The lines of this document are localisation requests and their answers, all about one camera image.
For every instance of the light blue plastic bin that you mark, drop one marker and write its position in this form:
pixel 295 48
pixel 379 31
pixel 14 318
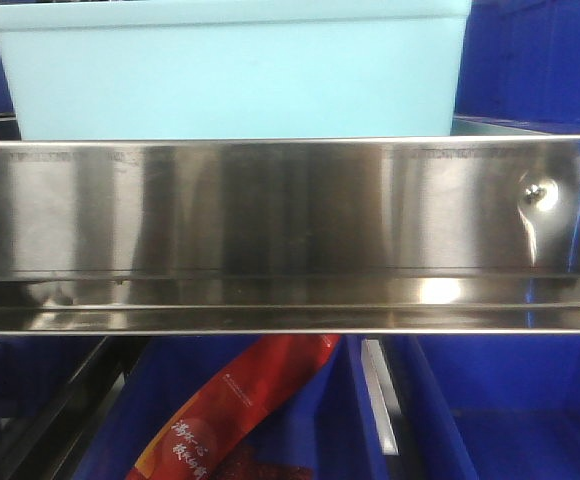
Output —
pixel 144 70

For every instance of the dark blue bin lower centre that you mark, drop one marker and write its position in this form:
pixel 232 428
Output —
pixel 328 426

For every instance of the dark blue bin lower right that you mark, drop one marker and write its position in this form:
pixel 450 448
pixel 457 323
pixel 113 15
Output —
pixel 490 406

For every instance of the dark blue bin upper right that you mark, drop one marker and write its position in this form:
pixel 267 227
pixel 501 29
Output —
pixel 521 62

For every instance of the dark blue bin lower left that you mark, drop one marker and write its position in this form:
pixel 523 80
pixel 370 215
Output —
pixel 34 368

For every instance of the steel divider strip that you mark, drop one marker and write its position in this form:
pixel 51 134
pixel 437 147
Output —
pixel 384 402

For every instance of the red snack bag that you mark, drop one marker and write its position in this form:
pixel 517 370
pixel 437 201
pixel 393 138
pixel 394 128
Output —
pixel 215 419

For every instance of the stainless steel shelf rail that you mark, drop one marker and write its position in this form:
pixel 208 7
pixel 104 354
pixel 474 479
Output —
pixel 394 235

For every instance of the black shelf frame bar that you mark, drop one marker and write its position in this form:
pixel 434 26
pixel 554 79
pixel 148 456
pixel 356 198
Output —
pixel 51 444

